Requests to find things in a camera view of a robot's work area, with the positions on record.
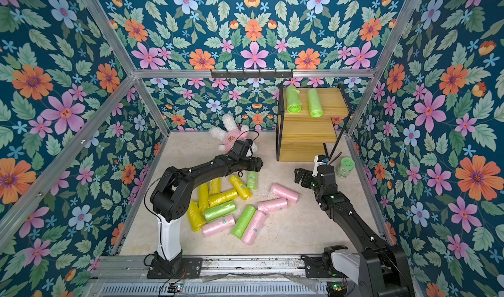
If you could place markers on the upper green lidded jar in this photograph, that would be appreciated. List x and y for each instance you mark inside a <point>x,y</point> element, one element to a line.
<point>345,167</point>

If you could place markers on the black hook rail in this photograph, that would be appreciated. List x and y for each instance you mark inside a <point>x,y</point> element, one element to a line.
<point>251,74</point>

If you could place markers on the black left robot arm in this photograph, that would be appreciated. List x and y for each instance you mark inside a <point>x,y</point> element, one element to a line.
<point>172,195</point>

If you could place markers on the pink trash bag roll lower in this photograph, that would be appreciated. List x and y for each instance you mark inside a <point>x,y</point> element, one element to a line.
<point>254,227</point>

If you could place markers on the white plush bunny pink shirt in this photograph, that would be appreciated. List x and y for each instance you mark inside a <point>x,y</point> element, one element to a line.
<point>230,134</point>

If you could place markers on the green circuit board right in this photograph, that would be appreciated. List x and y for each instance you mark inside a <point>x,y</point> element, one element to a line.
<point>336,289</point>

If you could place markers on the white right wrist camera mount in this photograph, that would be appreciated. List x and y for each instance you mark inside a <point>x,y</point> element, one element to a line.
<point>319,161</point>

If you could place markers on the green circuit board left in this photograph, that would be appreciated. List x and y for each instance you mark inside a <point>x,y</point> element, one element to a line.
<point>174,288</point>

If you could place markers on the yellow trash bag roll upright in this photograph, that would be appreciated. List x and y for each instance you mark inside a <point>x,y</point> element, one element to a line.
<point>203,197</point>

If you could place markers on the green trash bag roll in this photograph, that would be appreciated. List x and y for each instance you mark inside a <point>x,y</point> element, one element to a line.
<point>219,211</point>
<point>314,105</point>
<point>243,222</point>
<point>294,104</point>
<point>252,181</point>

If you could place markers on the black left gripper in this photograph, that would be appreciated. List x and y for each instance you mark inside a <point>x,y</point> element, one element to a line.
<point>255,167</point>

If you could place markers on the yellow trash bag roll large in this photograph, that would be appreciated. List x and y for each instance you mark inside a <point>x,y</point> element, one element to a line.
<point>195,217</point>

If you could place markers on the pink trash bag roll left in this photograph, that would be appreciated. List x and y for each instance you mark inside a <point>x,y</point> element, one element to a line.
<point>219,225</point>

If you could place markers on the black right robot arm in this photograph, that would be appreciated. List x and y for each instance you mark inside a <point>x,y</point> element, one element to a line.
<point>378,268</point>

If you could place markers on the pink trash bag roll middle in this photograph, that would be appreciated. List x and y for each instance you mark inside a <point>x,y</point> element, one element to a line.
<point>273,205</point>

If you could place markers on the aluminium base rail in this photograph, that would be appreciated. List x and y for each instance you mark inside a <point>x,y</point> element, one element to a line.
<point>249,275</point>

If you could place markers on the pink trash bag roll upper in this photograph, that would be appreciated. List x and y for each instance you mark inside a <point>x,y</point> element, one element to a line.
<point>284,192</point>

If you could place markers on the wooden shelf black metal frame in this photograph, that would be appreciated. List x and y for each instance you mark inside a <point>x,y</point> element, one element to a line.
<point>300,137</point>

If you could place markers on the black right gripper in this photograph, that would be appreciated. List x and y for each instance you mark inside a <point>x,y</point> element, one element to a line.
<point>308,177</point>

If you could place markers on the pink trash bag roll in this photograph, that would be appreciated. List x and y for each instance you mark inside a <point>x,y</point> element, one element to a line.
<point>219,225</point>
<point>273,205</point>
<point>284,192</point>
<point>254,227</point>

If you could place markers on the green circuit board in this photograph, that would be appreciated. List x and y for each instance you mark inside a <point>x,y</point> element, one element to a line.
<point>174,288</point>
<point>336,289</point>

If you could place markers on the yellow trash bag roll middle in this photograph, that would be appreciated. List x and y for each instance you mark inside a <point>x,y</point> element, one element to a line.
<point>220,198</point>

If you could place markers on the yellow trash bag roll right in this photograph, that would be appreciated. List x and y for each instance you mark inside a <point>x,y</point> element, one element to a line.
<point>243,191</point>

